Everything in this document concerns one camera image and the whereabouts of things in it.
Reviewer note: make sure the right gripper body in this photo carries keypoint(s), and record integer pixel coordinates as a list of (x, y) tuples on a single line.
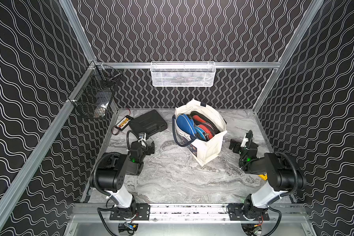
[(237, 149)]

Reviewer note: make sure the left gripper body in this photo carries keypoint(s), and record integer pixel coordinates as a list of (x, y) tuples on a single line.
[(144, 144)]

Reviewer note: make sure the red paddle case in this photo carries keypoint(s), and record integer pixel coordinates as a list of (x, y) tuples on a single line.
[(209, 129)]

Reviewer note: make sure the cream canvas tote bag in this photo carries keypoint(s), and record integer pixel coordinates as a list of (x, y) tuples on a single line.
[(203, 152)]

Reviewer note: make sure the royal blue paddle case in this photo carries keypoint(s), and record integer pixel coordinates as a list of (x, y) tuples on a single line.
[(186, 125)]

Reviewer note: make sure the teal paddle case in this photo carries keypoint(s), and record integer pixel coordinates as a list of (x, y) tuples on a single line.
[(200, 134)]

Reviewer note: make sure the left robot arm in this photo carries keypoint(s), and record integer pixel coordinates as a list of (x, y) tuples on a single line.
[(110, 170)]

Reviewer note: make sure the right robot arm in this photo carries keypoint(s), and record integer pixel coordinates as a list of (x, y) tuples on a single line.
[(284, 177)]

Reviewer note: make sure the black plastic case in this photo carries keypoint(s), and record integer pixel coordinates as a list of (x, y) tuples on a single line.
[(149, 123)]

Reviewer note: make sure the yellow tape measure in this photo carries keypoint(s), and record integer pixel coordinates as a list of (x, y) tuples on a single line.
[(263, 177)]

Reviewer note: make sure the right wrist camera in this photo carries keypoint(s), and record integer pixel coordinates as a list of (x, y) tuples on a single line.
[(247, 140)]

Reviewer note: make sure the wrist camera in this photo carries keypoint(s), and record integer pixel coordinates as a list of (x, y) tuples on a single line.
[(247, 140), (142, 136)]

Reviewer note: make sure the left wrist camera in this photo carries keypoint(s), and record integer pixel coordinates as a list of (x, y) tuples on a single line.
[(142, 136)]

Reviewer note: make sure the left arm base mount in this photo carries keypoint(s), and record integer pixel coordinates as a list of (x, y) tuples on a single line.
[(136, 212)]

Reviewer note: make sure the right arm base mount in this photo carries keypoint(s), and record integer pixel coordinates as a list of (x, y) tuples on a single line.
[(246, 212)]

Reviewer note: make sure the black wire wall basket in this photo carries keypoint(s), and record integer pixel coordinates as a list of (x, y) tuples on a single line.
[(95, 96)]

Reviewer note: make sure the white mesh wall basket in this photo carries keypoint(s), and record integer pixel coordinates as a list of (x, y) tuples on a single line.
[(183, 74)]

